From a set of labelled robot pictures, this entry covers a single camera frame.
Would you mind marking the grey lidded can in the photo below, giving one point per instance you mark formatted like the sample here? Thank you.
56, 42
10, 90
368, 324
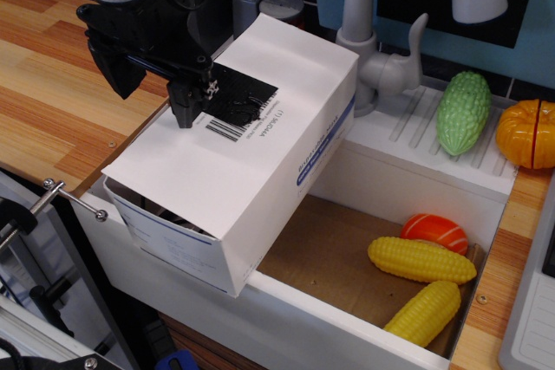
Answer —
287, 11

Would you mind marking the grey appliance corner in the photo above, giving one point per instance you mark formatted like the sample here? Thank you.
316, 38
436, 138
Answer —
529, 339

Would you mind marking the yellow toy corn lower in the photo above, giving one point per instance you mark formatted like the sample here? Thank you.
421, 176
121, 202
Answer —
425, 315

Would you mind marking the yellow toy corn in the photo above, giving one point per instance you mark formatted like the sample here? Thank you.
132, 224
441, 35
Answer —
425, 315
419, 261

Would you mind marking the yellow toy corn upper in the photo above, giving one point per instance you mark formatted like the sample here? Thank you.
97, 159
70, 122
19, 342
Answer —
419, 261

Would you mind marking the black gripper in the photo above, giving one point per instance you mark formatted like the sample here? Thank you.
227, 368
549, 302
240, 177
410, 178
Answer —
127, 38

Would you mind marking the white toy sink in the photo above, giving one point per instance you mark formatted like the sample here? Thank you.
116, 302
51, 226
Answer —
390, 166

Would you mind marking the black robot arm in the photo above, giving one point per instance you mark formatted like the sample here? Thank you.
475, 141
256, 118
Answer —
130, 38

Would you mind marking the green toy bitter gourd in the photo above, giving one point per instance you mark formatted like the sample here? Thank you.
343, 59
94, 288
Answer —
463, 112

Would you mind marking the orange toy salmon piece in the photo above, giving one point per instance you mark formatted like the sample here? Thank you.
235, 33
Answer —
436, 229

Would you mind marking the white cardboard box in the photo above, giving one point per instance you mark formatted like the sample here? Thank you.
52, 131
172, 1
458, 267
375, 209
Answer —
211, 200

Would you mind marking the brown cardboard sheet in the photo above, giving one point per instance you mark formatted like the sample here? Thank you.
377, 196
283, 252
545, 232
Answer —
322, 251

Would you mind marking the orange toy pumpkin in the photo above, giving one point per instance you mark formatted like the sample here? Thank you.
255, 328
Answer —
525, 134

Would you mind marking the metal clamp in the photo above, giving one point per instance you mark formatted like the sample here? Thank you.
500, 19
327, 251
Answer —
22, 220

